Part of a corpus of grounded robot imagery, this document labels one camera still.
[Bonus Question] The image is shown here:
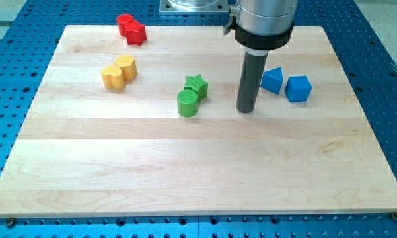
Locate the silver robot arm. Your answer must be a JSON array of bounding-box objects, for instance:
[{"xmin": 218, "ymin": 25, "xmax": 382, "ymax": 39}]
[{"xmin": 223, "ymin": 0, "xmax": 298, "ymax": 51}]

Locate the green star block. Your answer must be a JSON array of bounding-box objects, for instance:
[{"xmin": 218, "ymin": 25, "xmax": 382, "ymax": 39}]
[{"xmin": 184, "ymin": 74, "xmax": 208, "ymax": 101}]

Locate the red star block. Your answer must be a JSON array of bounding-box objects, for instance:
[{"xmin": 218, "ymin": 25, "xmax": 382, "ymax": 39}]
[{"xmin": 124, "ymin": 20, "xmax": 147, "ymax": 46}]

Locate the green cylinder block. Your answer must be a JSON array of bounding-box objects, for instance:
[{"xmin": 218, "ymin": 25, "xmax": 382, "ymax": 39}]
[{"xmin": 177, "ymin": 89, "xmax": 198, "ymax": 117}]

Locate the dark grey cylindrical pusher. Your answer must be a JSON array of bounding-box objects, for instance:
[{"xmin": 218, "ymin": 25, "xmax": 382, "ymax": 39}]
[{"xmin": 236, "ymin": 48, "xmax": 268, "ymax": 113}]

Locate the light wooden board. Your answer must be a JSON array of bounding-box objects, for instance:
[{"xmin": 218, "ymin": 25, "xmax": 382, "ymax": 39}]
[{"xmin": 0, "ymin": 25, "xmax": 397, "ymax": 218}]

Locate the blue triangle block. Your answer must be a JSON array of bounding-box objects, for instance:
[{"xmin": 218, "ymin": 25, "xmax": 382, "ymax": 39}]
[{"xmin": 260, "ymin": 67, "xmax": 283, "ymax": 95}]

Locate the yellow hexagon block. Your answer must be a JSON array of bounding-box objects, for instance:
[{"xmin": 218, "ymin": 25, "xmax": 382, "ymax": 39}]
[{"xmin": 114, "ymin": 54, "xmax": 137, "ymax": 81}]

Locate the yellow heart block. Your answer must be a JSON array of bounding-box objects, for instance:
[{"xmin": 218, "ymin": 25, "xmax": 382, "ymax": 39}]
[{"xmin": 100, "ymin": 65, "xmax": 125, "ymax": 89}]

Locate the blue cube block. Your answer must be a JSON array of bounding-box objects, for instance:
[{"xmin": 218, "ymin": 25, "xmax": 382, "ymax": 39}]
[{"xmin": 285, "ymin": 75, "xmax": 312, "ymax": 102}]

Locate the red cylinder block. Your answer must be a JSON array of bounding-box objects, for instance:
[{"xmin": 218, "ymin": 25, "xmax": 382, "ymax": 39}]
[{"xmin": 116, "ymin": 14, "xmax": 134, "ymax": 37}]

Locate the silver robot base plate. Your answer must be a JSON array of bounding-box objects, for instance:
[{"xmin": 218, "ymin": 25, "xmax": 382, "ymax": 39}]
[{"xmin": 159, "ymin": 0, "xmax": 229, "ymax": 15}]

